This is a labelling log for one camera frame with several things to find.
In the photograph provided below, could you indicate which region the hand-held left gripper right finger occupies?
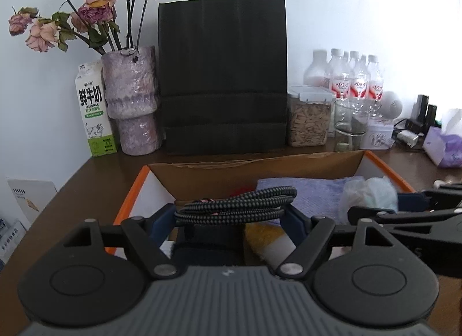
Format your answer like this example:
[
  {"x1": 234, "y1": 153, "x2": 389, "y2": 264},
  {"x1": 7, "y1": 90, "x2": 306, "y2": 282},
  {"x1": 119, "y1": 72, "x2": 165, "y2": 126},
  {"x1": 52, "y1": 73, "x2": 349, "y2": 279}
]
[{"x1": 276, "y1": 206, "x2": 394, "y2": 279}]

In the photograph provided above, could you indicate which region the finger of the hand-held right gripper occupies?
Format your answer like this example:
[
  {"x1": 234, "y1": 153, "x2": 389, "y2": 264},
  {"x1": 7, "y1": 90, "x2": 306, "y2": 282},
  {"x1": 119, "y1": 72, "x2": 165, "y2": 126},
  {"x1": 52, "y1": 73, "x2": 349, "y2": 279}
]
[
  {"x1": 347, "y1": 206, "x2": 462, "y2": 226},
  {"x1": 397, "y1": 183, "x2": 462, "y2": 212}
]

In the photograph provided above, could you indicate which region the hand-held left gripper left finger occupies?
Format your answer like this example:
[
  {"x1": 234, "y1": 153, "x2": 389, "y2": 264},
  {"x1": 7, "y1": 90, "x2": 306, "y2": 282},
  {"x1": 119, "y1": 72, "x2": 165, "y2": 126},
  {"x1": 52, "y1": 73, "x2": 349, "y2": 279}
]
[{"x1": 63, "y1": 203, "x2": 179, "y2": 279}]

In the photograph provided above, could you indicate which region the white yellow alpaca plush toy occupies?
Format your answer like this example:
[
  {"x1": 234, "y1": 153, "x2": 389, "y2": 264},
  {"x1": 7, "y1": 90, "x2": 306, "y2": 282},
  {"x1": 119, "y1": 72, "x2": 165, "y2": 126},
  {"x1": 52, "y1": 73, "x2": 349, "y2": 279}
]
[{"x1": 245, "y1": 222, "x2": 297, "y2": 262}]

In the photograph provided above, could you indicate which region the clear plastic bag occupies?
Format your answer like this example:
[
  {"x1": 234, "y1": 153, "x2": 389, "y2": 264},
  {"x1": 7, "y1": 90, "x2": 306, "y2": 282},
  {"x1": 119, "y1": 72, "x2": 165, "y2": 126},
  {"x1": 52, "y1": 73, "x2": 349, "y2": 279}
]
[{"x1": 339, "y1": 176, "x2": 398, "y2": 223}]

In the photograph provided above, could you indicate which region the purple blue cloth pouch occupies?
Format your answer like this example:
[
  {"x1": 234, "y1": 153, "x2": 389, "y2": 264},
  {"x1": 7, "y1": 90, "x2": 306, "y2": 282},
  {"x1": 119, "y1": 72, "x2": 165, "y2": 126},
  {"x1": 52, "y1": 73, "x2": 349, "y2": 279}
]
[{"x1": 256, "y1": 176, "x2": 365, "y2": 224}]

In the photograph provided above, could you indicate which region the black braided cable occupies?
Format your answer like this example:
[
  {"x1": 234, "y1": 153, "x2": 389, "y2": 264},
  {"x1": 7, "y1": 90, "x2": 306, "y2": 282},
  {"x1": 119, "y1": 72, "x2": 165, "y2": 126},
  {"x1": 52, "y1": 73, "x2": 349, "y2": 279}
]
[{"x1": 174, "y1": 186, "x2": 298, "y2": 228}]

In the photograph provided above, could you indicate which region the red orange cardboard box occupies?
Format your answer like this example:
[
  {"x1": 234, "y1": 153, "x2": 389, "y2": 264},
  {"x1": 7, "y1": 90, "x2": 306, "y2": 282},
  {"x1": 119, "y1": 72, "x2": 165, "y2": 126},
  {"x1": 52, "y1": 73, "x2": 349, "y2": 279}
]
[{"x1": 106, "y1": 150, "x2": 416, "y2": 261}]

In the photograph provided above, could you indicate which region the purple tissue pack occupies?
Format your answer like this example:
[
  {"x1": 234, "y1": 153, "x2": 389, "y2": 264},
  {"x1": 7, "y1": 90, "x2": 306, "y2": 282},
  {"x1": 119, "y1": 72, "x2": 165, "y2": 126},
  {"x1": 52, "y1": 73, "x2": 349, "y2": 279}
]
[{"x1": 422, "y1": 108, "x2": 462, "y2": 168}]

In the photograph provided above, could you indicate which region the white tin box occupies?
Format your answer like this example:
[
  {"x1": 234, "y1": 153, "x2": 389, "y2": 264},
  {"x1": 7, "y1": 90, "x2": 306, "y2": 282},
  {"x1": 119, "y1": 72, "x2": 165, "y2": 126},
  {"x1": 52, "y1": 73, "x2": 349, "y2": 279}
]
[{"x1": 359, "y1": 117, "x2": 396, "y2": 151}]

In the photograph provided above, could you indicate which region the black desktop gadget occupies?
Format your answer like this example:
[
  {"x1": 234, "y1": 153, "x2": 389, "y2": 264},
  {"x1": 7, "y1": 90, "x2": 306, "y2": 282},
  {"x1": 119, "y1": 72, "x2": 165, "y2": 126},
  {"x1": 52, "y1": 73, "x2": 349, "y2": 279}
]
[{"x1": 404, "y1": 94, "x2": 439, "y2": 134}]

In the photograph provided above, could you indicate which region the clear glass cup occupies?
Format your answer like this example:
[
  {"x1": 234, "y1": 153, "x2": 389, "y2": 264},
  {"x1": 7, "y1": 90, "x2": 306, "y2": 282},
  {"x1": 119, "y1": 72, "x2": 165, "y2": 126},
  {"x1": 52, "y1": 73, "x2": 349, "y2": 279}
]
[{"x1": 334, "y1": 99, "x2": 370, "y2": 152}]

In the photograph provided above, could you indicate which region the white round device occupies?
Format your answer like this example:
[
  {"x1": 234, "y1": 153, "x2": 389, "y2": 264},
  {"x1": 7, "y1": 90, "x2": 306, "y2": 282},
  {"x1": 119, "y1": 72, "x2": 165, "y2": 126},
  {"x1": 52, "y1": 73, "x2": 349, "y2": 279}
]
[{"x1": 381, "y1": 90, "x2": 403, "y2": 118}]

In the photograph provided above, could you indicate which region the purple textured vase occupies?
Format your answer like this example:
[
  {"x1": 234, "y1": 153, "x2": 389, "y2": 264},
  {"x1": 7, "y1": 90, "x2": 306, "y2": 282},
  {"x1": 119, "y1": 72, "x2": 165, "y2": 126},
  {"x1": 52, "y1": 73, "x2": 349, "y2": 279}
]
[{"x1": 100, "y1": 46, "x2": 163, "y2": 156}]

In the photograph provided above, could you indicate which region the white green milk carton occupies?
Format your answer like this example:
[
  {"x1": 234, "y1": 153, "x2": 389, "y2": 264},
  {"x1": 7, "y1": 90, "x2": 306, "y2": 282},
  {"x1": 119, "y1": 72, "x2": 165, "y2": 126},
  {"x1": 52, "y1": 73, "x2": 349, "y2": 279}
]
[{"x1": 74, "y1": 61, "x2": 119, "y2": 158}]

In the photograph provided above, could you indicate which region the white desk calendar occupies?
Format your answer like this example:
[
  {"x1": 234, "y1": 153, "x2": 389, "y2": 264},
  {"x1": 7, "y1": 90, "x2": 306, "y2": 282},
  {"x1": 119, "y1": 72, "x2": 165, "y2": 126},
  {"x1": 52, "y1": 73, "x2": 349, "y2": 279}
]
[{"x1": 7, "y1": 178, "x2": 57, "y2": 228}]

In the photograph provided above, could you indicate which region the pack of water bottles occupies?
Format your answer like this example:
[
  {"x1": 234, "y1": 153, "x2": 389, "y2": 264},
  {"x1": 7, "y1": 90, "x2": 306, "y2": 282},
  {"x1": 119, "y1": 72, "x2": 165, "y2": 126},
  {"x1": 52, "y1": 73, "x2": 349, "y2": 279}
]
[{"x1": 303, "y1": 48, "x2": 385, "y2": 120}]

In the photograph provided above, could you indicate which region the black paper bag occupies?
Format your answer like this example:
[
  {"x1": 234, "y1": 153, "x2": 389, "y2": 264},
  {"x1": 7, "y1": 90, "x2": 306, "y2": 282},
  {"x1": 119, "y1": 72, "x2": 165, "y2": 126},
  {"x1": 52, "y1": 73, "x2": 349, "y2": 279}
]
[{"x1": 158, "y1": 0, "x2": 288, "y2": 156}]

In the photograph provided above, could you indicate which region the white charger with cables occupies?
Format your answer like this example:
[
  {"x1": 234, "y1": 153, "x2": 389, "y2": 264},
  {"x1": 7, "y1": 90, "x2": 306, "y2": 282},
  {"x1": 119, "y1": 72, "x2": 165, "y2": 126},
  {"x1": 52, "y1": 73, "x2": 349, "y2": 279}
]
[{"x1": 392, "y1": 119, "x2": 424, "y2": 149}]

